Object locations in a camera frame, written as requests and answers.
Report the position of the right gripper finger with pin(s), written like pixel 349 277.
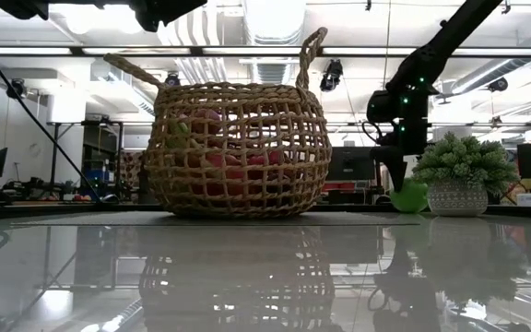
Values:
pixel 394 166

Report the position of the bright green apple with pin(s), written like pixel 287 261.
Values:
pixel 413 198

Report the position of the olive green pear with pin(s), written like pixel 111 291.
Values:
pixel 178 131

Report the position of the pink dragon fruit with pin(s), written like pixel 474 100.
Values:
pixel 228 174

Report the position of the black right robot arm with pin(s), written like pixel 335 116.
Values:
pixel 440 41

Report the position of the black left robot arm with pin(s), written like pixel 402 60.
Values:
pixel 16 7

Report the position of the potted green succulent plant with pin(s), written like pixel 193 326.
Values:
pixel 456 198

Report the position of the small white background box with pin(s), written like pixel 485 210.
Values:
pixel 526 199

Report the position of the black metal rack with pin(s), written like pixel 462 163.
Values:
pixel 102 152

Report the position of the glossy white table sheet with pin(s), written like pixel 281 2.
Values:
pixel 293 299

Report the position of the silver round air duct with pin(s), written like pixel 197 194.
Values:
pixel 274 18

